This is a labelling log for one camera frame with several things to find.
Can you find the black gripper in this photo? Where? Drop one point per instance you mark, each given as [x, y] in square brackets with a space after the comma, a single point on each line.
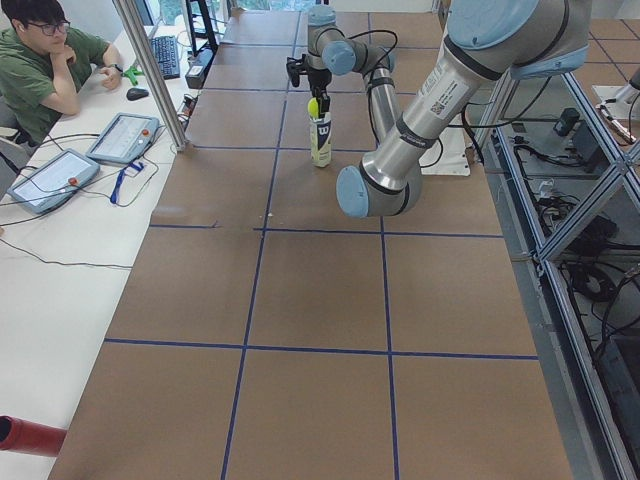
[317, 80]

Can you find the yellow tennis ball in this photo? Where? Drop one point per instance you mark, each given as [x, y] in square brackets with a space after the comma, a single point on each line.
[313, 108]

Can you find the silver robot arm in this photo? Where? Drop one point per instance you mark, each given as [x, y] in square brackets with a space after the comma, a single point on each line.
[483, 40]

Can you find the clear tennis ball can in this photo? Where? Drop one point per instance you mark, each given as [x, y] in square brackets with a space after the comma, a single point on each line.
[320, 140]

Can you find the black keyboard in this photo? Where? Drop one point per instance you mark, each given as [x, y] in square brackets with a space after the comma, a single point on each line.
[165, 51]

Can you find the black computer mouse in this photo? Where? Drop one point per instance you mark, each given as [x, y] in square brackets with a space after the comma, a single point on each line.
[136, 93]

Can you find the green tool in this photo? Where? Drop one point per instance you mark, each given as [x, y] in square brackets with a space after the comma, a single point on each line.
[132, 74]

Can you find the far teach pendant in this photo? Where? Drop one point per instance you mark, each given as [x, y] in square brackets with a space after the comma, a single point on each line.
[124, 139]

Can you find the teach pendant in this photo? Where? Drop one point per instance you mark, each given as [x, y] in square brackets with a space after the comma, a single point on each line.
[55, 182]
[124, 139]

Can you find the near teach pendant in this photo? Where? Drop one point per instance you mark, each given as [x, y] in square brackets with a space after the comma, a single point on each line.
[55, 182]

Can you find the person in green shirt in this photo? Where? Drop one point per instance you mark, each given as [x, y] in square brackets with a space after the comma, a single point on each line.
[45, 62]

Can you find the red cylinder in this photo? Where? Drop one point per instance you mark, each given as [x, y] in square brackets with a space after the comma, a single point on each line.
[26, 437]

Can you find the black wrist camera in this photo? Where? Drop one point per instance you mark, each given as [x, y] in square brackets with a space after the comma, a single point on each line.
[296, 68]

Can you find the aluminium frame post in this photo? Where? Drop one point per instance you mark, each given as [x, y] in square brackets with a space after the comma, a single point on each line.
[137, 35]

